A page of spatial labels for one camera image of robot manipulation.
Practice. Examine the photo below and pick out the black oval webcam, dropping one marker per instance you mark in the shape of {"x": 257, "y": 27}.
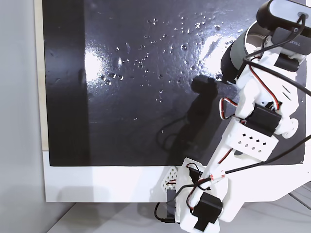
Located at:
{"x": 281, "y": 9}

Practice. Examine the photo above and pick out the black mat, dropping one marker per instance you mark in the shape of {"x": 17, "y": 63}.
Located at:
{"x": 145, "y": 97}

